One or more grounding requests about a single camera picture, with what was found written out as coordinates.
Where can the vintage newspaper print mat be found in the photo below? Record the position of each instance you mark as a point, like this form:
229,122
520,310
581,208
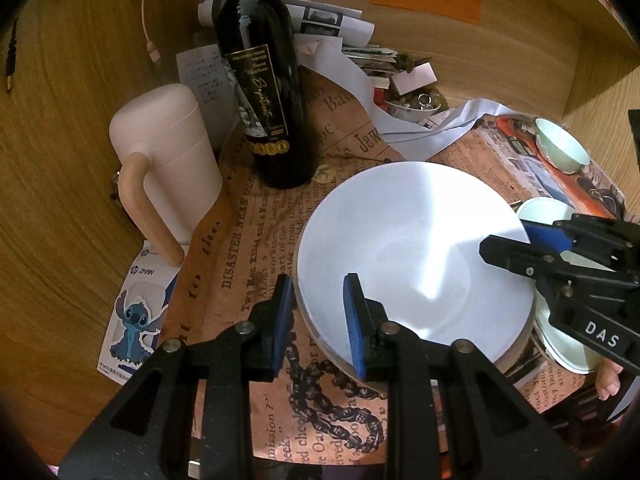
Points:
313,413

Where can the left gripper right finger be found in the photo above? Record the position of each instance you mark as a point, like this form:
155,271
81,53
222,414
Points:
450,411

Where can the white receipt paper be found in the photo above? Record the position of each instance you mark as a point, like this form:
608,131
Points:
202,71

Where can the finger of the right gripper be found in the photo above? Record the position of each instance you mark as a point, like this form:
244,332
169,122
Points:
612,243
551,274

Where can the small mint green bowl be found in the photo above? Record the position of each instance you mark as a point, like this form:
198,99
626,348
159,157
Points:
559,147

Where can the person's right hand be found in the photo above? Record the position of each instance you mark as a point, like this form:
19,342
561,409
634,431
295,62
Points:
608,379

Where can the small white box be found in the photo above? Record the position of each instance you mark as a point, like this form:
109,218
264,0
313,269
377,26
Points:
421,76

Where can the white crumpled paper sheet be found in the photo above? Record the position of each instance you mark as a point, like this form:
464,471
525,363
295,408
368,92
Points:
417,133

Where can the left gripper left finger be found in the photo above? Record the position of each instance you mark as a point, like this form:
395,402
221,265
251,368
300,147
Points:
145,431

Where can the small bowl of coins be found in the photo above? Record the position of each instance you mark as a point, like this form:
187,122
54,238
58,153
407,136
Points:
415,105

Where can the dark wine bottle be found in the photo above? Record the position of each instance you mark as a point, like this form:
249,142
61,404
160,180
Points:
279,140

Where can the stack of papers and magazines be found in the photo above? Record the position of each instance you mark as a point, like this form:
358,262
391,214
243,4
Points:
340,30

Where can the cream mug with handle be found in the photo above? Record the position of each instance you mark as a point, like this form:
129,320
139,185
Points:
169,178

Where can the pink bowl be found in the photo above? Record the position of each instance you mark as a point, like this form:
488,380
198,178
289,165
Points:
411,231

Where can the Stitch cartoon sticker card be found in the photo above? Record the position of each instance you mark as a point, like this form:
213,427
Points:
138,315

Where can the white black-dotted bowl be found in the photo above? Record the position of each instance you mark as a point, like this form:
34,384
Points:
560,347

